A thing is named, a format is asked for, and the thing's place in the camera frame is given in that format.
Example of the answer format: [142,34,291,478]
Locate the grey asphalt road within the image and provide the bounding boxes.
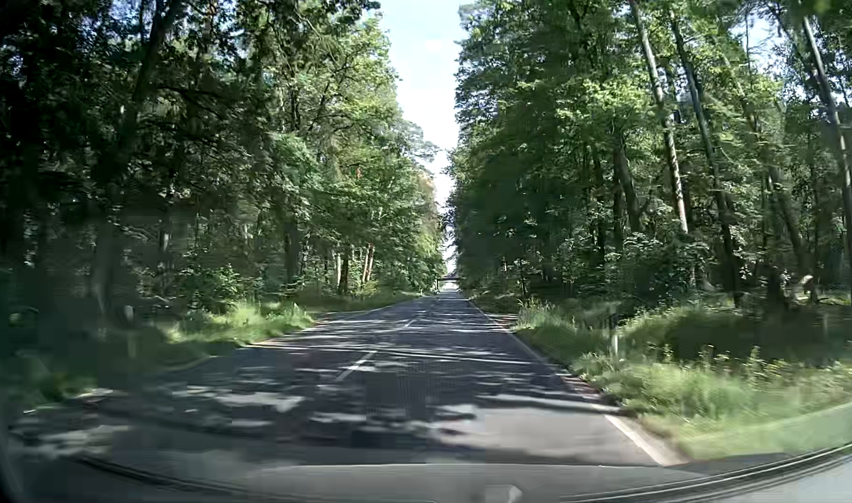
[10,290,685,468]

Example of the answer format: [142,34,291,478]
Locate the grass verge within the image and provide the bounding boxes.
[0,290,420,420]
[468,292,852,462]

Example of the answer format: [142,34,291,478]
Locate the car's own bonnet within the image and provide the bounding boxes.
[69,435,852,503]

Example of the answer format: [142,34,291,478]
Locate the wood of tall trees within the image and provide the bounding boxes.
[445,0,852,315]
[0,0,446,364]

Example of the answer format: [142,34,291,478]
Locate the road markings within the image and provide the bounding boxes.
[247,299,684,466]

